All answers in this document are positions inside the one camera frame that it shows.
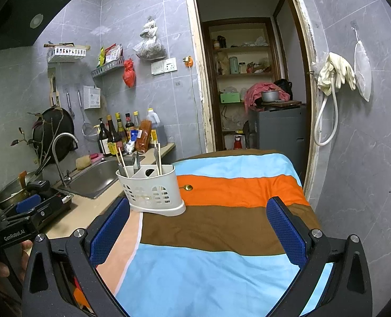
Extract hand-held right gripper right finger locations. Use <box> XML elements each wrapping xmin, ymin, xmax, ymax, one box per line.
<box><xmin>266</xmin><ymin>196</ymin><xmax>372</xmax><ymax>317</ymax></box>

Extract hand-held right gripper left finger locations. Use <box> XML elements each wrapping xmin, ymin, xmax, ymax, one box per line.
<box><xmin>22</xmin><ymin>196</ymin><xmax>131</xmax><ymax>317</ymax></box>

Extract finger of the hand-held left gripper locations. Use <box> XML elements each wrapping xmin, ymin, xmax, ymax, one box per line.
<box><xmin>15</xmin><ymin>194</ymin><xmax>42</xmax><ymax>218</ymax></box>
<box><xmin>0</xmin><ymin>198</ymin><xmax>65</xmax><ymax>230</ymax></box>

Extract white plastic utensil caddy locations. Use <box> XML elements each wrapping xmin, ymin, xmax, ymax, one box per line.
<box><xmin>115</xmin><ymin>164</ymin><xmax>187</xmax><ymax>217</ymax></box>

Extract stainless steel sink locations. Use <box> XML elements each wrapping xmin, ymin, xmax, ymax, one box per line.
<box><xmin>57</xmin><ymin>156</ymin><xmax>145</xmax><ymax>199</ymax></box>

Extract curved metal faucet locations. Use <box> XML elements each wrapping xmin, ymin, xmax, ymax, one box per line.
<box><xmin>52</xmin><ymin>133</ymin><xmax>79</xmax><ymax>187</ymax></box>

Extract black wok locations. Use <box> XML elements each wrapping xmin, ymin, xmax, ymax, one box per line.
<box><xmin>32</xmin><ymin>106</ymin><xmax>75</xmax><ymax>165</ymax></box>

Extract striped colourful blanket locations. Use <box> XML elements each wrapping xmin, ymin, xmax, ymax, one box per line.
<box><xmin>73</xmin><ymin>150</ymin><xmax>335</xmax><ymax>317</ymax></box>

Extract blue white packet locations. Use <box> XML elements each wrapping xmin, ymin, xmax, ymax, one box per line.
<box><xmin>125</xmin><ymin>130</ymin><xmax>143</xmax><ymax>154</ymax></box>

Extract dark soy sauce bottle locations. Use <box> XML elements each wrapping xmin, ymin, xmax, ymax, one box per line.
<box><xmin>106</xmin><ymin>115</ymin><xmax>121</xmax><ymax>156</ymax></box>

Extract dark pump bottle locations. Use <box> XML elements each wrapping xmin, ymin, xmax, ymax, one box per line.
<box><xmin>97</xmin><ymin>118</ymin><xmax>112</xmax><ymax>155</ymax></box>

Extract small grey refrigerator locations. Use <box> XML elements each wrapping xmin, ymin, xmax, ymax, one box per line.
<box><xmin>248</xmin><ymin>104</ymin><xmax>306</xmax><ymax>179</ymax></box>

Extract metal mesh strainer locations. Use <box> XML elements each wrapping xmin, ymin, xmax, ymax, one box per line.
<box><xmin>77</xmin><ymin>89</ymin><xmax>95</xmax><ymax>137</ymax></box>

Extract orange-red spice packet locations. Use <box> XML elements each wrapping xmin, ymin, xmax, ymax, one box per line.
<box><xmin>135</xmin><ymin>119</ymin><xmax>153</xmax><ymax>151</ymax></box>

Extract yellow-capped sauce bottle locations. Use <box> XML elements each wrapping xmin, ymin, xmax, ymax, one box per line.
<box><xmin>115</xmin><ymin>112</ymin><xmax>126</xmax><ymax>146</ymax></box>

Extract large plastic jug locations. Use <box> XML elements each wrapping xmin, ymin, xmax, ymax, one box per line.
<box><xmin>146</xmin><ymin>107</ymin><xmax>167</xmax><ymax>146</ymax></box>

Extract wooden cutting board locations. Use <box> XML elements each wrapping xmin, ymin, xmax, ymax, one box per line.
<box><xmin>47</xmin><ymin>68</ymin><xmax>60</xmax><ymax>106</ymax></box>

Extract pink cloth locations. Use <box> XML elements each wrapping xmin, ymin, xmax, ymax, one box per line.
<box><xmin>244</xmin><ymin>82</ymin><xmax>290</xmax><ymax>113</ymax></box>

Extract black bag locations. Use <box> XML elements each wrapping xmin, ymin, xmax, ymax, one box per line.
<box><xmin>274</xmin><ymin>78</ymin><xmax>293</xmax><ymax>101</ymax></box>

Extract green box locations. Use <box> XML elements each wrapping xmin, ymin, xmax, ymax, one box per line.
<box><xmin>219</xmin><ymin>92</ymin><xmax>241</xmax><ymax>104</ymax></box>

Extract red plastic bag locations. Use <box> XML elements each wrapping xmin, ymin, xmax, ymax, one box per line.
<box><xmin>123</xmin><ymin>58</ymin><xmax>136</xmax><ymax>88</ymax></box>

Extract cream rubber gloves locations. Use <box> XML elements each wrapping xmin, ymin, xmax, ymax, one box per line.
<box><xmin>317</xmin><ymin>52</ymin><xmax>356</xmax><ymax>96</ymax></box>

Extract red white seasoning packet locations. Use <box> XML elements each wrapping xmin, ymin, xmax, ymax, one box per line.
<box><xmin>105</xmin><ymin>44</ymin><xmax>123</xmax><ymax>64</ymax></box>

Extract white filter bag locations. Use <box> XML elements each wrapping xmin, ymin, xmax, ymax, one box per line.
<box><xmin>353</xmin><ymin>28</ymin><xmax>372</xmax><ymax>102</ymax></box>

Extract clear bag of dried goods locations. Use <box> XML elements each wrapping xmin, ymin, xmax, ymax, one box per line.
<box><xmin>133</xmin><ymin>16</ymin><xmax>167</xmax><ymax>60</ymax></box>

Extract wooden shelf unit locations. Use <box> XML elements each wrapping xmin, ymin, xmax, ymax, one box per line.
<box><xmin>204</xmin><ymin>18</ymin><xmax>282</xmax><ymax>152</ymax></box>

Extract black range hood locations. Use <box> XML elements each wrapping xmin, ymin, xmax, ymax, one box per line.
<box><xmin>0</xmin><ymin>0</ymin><xmax>76</xmax><ymax>53</ymax></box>

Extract metal pan black handle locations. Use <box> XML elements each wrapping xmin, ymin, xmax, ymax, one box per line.
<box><xmin>0</xmin><ymin>171</ymin><xmax>51</xmax><ymax>210</ymax></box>

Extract white wall-mounted holder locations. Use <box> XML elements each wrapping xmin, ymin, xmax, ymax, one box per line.
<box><xmin>83</xmin><ymin>85</ymin><xmax>101</xmax><ymax>109</ymax></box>

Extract white hose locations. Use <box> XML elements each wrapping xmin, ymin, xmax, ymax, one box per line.
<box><xmin>314</xmin><ymin>69</ymin><xmax>339</xmax><ymax>147</ymax></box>

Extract white plastic wall basket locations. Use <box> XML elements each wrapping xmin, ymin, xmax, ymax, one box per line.
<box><xmin>47</xmin><ymin>47</ymin><xmax>86</xmax><ymax>63</ymax></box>

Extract thin white cable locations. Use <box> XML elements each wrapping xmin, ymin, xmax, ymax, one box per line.
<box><xmin>190</xmin><ymin>66</ymin><xmax>204</xmax><ymax>146</ymax></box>

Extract grey metal wall shelf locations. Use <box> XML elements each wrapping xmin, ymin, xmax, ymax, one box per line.
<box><xmin>91</xmin><ymin>56</ymin><xmax>125</xmax><ymax>79</ymax></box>

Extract worn door frame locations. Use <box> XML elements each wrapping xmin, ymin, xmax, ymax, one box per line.
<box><xmin>184</xmin><ymin>0</ymin><xmax>319</xmax><ymax>202</ymax></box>

